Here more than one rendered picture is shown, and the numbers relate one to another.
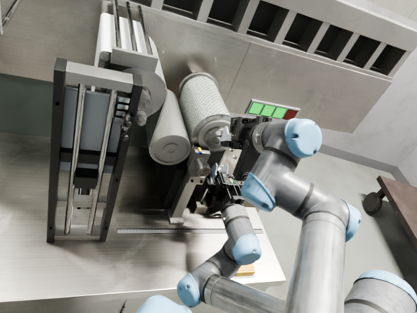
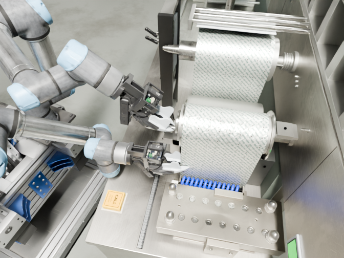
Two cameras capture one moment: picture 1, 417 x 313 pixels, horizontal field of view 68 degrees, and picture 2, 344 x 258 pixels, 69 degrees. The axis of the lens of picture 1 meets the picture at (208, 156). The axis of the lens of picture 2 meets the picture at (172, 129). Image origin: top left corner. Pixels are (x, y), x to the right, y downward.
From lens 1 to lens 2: 1.15 m
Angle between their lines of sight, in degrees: 81
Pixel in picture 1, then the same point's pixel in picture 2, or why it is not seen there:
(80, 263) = not seen: hidden behind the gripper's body
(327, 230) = (18, 60)
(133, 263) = (143, 132)
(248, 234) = (98, 142)
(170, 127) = (197, 97)
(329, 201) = (31, 76)
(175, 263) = not seen: hidden behind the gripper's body
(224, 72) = (304, 158)
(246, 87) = (304, 209)
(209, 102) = (213, 108)
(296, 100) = not seen: outside the picture
